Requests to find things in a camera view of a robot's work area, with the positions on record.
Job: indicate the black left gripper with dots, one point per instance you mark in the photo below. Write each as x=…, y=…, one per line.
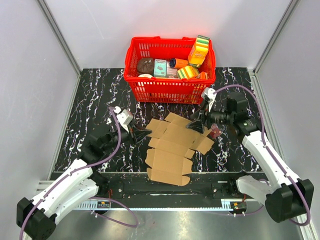
x=138, y=135

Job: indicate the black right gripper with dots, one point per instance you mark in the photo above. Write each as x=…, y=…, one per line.
x=197, y=125

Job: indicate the brown cardboard box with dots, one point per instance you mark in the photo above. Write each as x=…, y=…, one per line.
x=172, y=147

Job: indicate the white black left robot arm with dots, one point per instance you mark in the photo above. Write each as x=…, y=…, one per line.
x=39, y=216

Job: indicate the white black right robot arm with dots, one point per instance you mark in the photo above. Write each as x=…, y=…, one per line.
x=286, y=195

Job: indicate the pink white small box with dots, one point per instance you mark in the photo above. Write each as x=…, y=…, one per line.
x=171, y=73

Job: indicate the teal white small box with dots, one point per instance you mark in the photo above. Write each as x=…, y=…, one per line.
x=160, y=68

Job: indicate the small red plastic packet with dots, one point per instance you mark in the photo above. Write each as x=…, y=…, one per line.
x=214, y=131

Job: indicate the small orange packet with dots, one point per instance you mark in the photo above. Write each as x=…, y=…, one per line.
x=202, y=76

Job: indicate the red plastic shopping basket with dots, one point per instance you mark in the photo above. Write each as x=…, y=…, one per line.
x=166, y=90

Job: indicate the yellow green sponge pack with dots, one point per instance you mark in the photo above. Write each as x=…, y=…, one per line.
x=187, y=72

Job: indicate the white round lid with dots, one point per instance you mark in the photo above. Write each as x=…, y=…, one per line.
x=145, y=75

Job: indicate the orange cylindrical can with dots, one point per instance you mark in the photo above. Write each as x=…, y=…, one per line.
x=177, y=63

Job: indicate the tall orange sponge pack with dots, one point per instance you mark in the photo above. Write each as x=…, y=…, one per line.
x=198, y=51

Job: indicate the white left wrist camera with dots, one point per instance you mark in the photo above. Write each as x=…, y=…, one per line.
x=124, y=117

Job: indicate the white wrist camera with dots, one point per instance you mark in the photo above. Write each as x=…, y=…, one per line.
x=208, y=98
x=124, y=117

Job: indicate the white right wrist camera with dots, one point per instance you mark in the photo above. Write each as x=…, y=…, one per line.
x=208, y=98

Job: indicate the right aluminium frame post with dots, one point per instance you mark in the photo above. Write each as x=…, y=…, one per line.
x=276, y=34

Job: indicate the aluminium frame post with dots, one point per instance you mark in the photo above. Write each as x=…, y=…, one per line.
x=59, y=35
x=276, y=34

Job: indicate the aluminium slotted rail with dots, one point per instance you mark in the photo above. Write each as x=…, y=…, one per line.
x=166, y=203

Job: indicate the left aluminium frame post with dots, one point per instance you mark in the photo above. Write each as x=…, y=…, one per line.
x=59, y=35

